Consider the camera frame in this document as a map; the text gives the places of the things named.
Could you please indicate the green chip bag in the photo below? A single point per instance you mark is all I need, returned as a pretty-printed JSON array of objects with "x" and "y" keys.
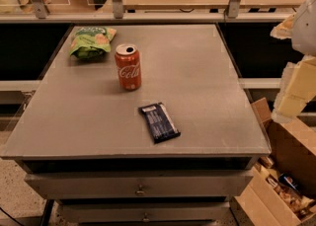
[{"x": 90, "y": 42}]

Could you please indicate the upper grey drawer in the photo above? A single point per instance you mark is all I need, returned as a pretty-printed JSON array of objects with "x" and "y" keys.
[{"x": 124, "y": 184}]

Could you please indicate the snack packets in box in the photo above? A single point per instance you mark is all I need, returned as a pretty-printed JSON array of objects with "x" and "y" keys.
[{"x": 301, "y": 205}]

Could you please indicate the lower grey drawer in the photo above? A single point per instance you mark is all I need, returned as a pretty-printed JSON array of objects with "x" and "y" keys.
[{"x": 133, "y": 212}]

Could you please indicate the red Coca-Cola can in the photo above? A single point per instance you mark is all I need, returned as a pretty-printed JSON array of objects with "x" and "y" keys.
[{"x": 128, "y": 65}]

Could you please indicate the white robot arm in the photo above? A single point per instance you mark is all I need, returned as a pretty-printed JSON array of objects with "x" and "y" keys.
[{"x": 304, "y": 29}]

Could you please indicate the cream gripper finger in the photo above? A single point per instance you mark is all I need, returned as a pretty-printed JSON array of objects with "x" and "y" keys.
[
  {"x": 297, "y": 89},
  {"x": 284, "y": 29}
]

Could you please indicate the brass lower drawer knob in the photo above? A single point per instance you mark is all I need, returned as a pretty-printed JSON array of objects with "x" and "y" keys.
[{"x": 145, "y": 218}]

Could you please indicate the open cardboard box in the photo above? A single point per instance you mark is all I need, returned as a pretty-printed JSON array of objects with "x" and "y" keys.
[{"x": 294, "y": 153}]

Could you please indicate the grey drawer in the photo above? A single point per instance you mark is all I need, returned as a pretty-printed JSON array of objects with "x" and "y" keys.
[
  {"x": 124, "y": 184},
  {"x": 133, "y": 212}
]

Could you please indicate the brass drawer knob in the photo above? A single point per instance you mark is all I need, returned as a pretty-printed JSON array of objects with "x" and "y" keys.
[
  {"x": 145, "y": 218},
  {"x": 140, "y": 191}
]

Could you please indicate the brass upper drawer knob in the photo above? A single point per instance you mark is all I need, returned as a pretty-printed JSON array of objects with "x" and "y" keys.
[{"x": 140, "y": 191}]

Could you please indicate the dark blue snack bar wrapper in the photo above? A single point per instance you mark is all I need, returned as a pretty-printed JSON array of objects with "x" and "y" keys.
[{"x": 159, "y": 123}]

